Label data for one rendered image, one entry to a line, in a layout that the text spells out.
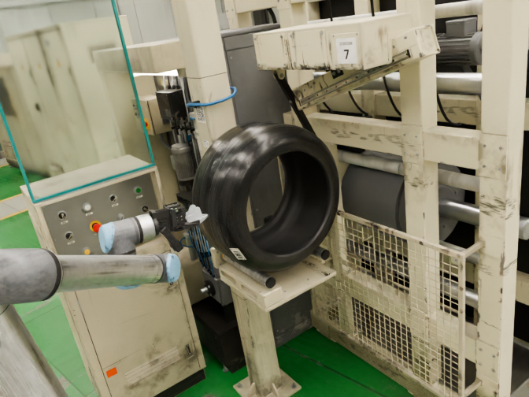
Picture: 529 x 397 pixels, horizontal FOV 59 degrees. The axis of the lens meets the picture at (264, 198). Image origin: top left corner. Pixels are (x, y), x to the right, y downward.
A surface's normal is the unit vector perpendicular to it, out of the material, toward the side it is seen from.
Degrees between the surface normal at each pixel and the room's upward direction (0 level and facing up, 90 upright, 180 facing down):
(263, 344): 90
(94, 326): 90
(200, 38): 90
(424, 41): 72
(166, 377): 90
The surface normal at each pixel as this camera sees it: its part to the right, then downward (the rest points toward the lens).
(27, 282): 0.61, 0.15
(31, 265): 0.57, -0.45
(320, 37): -0.81, 0.32
